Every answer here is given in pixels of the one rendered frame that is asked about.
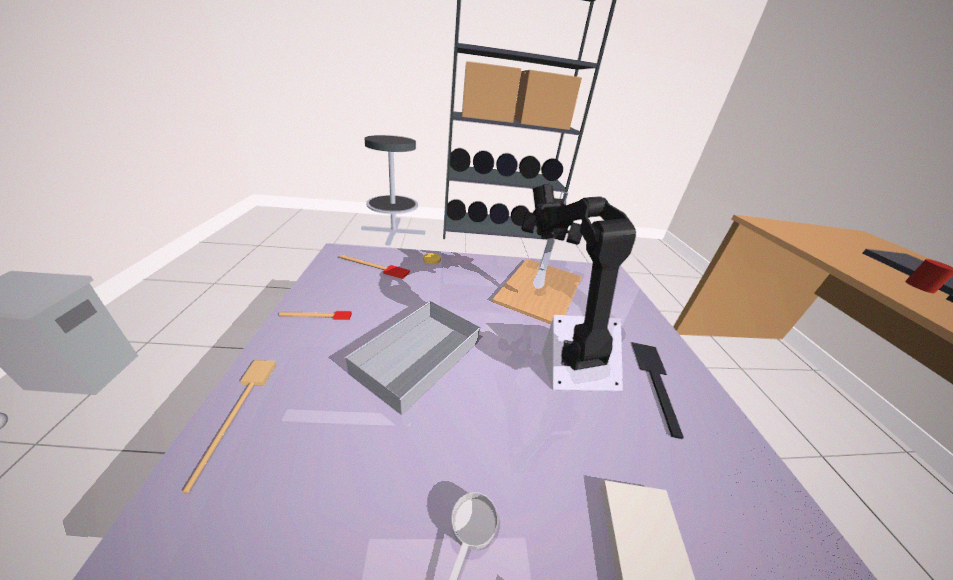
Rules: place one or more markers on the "red spatula with wooden handle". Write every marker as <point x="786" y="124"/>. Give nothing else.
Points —
<point x="391" y="270"/>

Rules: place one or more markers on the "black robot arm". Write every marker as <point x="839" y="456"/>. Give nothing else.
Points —
<point x="608" y="243"/>

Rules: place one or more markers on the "dark grey spatula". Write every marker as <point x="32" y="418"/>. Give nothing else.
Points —
<point x="648" y="359"/>

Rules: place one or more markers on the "red block on wooden stick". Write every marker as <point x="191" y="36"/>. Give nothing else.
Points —
<point x="339" y="315"/>

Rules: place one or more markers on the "wooden board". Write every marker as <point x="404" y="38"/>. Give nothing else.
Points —
<point x="554" y="298"/>

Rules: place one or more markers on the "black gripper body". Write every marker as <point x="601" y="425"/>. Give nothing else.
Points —
<point x="574" y="235"/>

